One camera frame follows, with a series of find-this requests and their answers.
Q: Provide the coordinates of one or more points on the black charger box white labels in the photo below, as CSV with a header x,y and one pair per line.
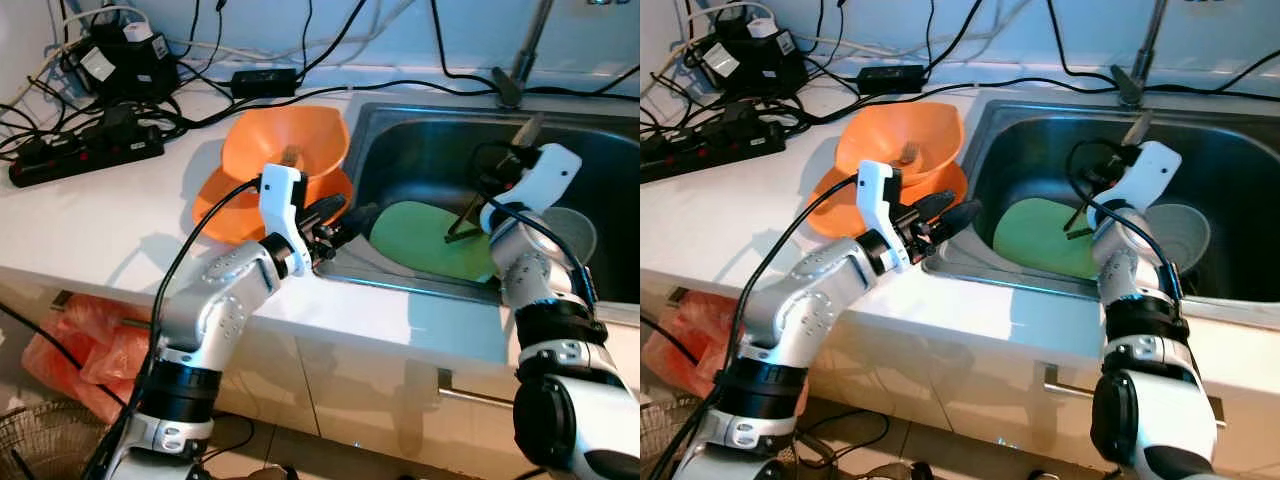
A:
x,y
130,68
760,62

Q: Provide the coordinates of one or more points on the green plastic plate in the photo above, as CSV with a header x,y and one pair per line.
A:
x,y
420,245
1035,245

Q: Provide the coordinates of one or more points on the white base cabinet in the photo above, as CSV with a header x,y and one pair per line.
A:
x,y
980,375
350,370

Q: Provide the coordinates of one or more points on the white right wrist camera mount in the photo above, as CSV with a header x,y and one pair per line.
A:
x,y
1150,175
545,180

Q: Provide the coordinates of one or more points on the white plug adapter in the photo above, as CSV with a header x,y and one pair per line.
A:
x,y
137,30
762,27

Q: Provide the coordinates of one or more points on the orange plastic bag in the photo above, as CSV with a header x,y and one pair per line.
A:
x,y
80,350
675,345

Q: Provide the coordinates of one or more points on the black power strip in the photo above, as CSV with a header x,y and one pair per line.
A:
x,y
90,155
715,148

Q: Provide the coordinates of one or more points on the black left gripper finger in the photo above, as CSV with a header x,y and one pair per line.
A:
x,y
330,207
960,217
935,201
360,218

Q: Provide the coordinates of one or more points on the black power brick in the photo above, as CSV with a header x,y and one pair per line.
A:
x,y
265,81
890,79

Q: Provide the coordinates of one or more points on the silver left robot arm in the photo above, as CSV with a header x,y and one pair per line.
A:
x,y
210,300
800,300

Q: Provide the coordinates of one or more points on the metal kitchen faucet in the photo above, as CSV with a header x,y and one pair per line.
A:
x,y
507,90
1128,88

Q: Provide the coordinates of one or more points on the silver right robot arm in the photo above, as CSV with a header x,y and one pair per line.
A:
x,y
560,400
1150,400

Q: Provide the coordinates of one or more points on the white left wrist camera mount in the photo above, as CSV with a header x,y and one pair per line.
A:
x,y
880,205
285,205

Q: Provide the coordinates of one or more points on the grey bowl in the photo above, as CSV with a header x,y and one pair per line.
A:
x,y
1190,238
578,232

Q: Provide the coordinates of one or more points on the orange plastic plate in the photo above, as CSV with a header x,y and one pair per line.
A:
x,y
840,208
225,215

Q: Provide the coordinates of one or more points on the stainless steel sink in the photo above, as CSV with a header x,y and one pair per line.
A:
x,y
1030,150
420,160

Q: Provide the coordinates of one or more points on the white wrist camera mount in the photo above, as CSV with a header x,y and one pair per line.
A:
x,y
1150,175
880,205
545,180
285,205

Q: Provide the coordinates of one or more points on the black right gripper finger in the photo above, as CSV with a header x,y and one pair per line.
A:
x,y
529,132
1141,128

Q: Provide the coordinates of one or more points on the orange plastic bowl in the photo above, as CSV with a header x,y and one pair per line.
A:
x,y
285,135
905,130

